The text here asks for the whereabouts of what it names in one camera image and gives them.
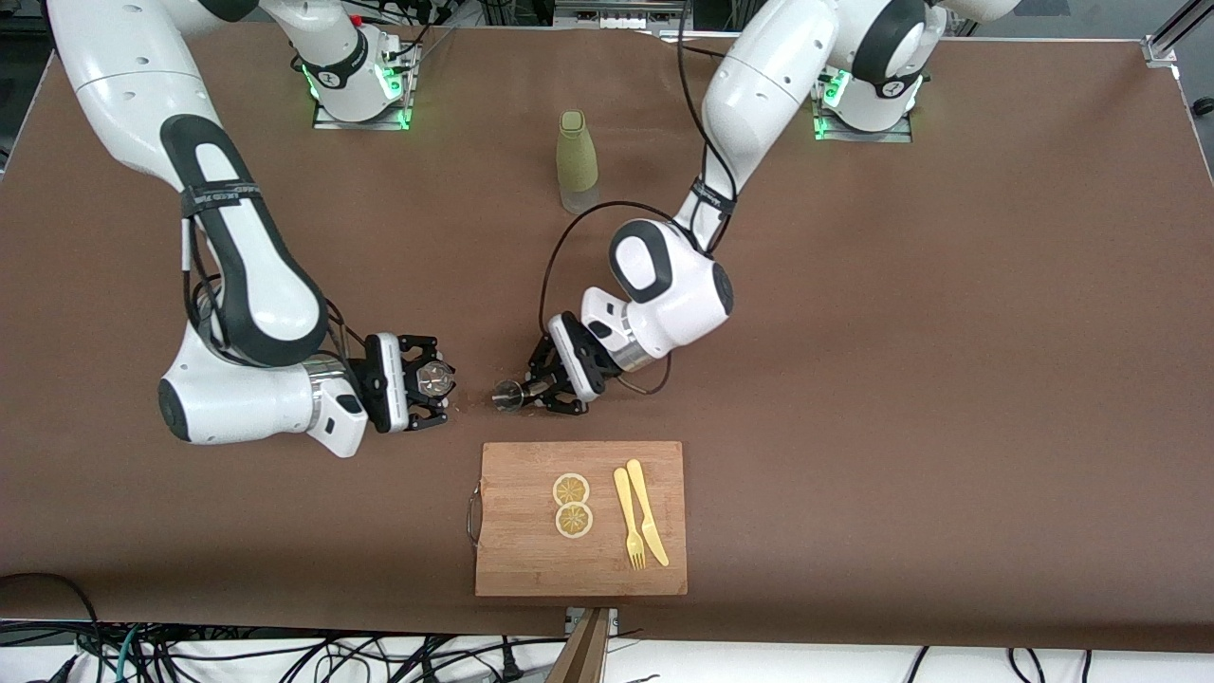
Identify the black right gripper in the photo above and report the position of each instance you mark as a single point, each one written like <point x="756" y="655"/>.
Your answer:
<point x="405" y="381"/>

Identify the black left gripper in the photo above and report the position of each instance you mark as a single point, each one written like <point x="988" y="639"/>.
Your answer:
<point x="590" y="361"/>

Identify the clear glass measuring cup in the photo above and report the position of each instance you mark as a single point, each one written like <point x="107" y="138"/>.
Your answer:
<point x="436" y="379"/>

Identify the steel double jigger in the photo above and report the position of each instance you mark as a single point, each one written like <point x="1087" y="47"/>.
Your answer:
<point x="507" y="396"/>

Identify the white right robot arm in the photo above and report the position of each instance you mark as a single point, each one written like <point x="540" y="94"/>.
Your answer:
<point x="256" y="285"/>

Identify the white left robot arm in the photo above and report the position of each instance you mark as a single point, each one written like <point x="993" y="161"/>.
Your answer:
<point x="759" y="85"/>

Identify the scattered metal bits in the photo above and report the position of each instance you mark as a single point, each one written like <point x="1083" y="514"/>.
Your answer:
<point x="465" y="403"/>

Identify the lemon slice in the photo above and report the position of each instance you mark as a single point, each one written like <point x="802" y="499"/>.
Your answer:
<point x="571" y="489"/>
<point x="574" y="520"/>

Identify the yellow plastic fork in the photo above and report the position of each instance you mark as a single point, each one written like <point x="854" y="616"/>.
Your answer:
<point x="624" y="503"/>

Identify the yellow plastic knife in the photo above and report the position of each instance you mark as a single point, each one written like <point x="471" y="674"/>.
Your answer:
<point x="641" y="498"/>

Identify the wooden cutting board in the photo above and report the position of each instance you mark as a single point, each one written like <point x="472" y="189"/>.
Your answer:
<point x="522" y="560"/>

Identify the green sleeved glass bottle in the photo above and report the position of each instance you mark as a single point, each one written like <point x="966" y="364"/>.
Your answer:
<point x="576" y="161"/>

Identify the brown table cover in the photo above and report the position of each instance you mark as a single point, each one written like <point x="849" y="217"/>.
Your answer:
<point x="854" y="474"/>

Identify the grey power strip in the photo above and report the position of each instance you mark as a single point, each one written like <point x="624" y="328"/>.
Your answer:
<point x="621" y="19"/>

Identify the metal post bracket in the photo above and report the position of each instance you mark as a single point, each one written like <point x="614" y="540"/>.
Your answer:
<point x="572" y="621"/>

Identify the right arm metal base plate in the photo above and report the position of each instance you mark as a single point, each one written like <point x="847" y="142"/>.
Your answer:
<point x="360" y="124"/>

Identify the vertical camera stand post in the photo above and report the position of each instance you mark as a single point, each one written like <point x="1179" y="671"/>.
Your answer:
<point x="583" y="659"/>

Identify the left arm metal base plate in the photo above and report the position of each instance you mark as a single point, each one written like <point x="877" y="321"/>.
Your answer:
<point x="863" y="137"/>

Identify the aluminium frame profile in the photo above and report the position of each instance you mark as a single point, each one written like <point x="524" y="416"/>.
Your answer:
<point x="1162" y="47"/>

